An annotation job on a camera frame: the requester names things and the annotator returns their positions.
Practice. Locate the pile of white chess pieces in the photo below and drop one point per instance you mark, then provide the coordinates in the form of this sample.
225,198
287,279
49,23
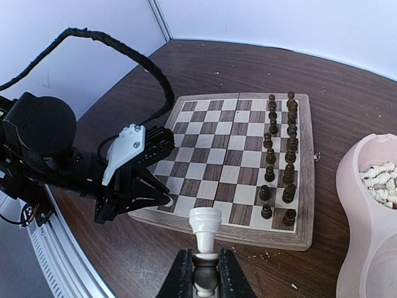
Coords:
380,181

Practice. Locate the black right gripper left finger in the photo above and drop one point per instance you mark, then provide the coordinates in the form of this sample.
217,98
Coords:
178,282

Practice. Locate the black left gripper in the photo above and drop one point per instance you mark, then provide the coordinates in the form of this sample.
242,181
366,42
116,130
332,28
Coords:
37,135

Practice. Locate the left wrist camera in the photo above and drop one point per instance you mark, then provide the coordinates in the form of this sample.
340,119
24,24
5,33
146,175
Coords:
137,146

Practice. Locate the dark chess pieces row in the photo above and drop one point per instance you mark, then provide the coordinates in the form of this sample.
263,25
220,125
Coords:
278,190

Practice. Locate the white chess piece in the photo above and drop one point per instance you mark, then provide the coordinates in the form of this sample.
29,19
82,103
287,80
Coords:
170,202

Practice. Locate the pink double pet bowl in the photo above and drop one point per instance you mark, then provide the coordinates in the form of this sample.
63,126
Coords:
369,268

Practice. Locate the aluminium front rail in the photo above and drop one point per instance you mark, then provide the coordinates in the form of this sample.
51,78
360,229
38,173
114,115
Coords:
46,258

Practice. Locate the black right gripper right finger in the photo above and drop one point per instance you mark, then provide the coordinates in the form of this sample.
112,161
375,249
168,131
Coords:
232,280

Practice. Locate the wooden chess board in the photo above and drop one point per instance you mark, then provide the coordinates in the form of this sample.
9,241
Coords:
217,162

